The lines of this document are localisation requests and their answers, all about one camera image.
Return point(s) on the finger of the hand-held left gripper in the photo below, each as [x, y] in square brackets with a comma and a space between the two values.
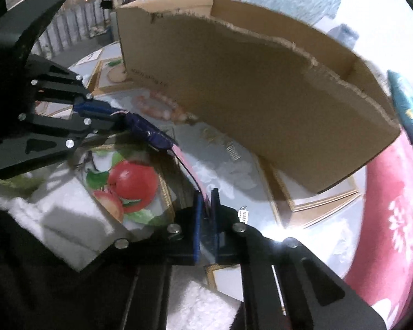
[148, 132]
[96, 107]

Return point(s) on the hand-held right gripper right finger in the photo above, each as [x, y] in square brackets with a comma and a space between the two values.
[214, 221]

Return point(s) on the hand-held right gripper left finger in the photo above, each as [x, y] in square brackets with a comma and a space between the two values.
[197, 228]

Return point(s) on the torn brown cardboard box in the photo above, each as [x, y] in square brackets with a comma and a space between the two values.
[254, 92]

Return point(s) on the fruit print tablecloth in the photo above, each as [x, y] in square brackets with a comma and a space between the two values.
[134, 185]

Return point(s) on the grey ribbed panel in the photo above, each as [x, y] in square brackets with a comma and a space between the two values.
[72, 27]

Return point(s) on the white fluffy towel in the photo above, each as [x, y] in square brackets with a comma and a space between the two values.
[65, 220]

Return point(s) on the red floral blanket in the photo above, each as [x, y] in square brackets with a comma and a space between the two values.
[389, 233]

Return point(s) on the teal patterned pillow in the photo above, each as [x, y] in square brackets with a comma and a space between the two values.
[406, 106]

